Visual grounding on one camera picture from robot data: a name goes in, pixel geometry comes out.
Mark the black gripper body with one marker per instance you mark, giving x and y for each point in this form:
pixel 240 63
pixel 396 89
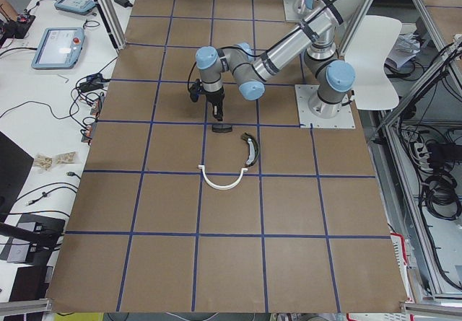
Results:
pixel 214 98

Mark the dark grey brake pad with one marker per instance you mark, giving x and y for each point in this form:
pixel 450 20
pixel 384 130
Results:
pixel 222 128

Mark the green curved brake shoe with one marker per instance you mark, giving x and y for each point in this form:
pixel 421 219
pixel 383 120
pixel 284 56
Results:
pixel 254 149

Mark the black power adapter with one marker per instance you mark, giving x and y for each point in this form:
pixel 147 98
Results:
pixel 124 3

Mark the far blue teach pendant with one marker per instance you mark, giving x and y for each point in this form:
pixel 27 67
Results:
pixel 81 7

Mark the blue teach pendant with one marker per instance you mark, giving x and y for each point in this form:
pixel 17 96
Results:
pixel 81 7
pixel 59 48

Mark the near blue teach pendant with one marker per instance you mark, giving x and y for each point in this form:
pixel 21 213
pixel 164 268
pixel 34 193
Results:
pixel 59 48

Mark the white plastic chair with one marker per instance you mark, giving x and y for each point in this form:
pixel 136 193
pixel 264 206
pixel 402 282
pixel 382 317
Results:
pixel 367 53

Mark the black electronics board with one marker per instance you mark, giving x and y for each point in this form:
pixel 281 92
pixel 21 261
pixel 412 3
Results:
pixel 18 28

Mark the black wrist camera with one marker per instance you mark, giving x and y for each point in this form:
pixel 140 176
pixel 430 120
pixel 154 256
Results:
pixel 195 90

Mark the white curved plastic bracket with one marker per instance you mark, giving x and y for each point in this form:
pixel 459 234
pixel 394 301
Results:
pixel 221 185

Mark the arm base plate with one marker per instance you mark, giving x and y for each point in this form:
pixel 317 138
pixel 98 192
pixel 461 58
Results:
pixel 293 10
pixel 314 113

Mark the aluminium frame post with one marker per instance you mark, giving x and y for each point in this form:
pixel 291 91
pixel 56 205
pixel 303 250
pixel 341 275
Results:
pixel 111 23

